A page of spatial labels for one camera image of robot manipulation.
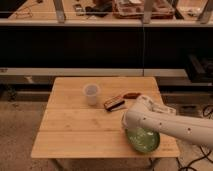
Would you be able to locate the small brown snack bar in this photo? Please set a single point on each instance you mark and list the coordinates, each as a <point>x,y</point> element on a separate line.
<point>131,95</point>

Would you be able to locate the brown chocolate bar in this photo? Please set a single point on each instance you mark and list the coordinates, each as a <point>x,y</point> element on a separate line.
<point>114,102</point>

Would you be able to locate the black box at right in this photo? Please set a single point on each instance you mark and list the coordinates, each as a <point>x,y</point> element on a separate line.
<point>199,70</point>

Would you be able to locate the translucent plastic cup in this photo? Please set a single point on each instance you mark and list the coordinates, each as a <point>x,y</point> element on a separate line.
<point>91,93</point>

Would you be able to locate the brown tray on shelf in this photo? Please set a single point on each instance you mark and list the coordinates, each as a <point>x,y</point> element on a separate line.
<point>133,9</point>

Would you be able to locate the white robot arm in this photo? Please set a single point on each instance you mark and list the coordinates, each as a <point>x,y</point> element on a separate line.
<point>146,113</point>

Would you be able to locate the wooden table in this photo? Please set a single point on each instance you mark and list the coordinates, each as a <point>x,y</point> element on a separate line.
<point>72,129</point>

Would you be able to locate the white power strip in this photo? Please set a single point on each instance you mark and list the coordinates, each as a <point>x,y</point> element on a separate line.
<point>159,108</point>

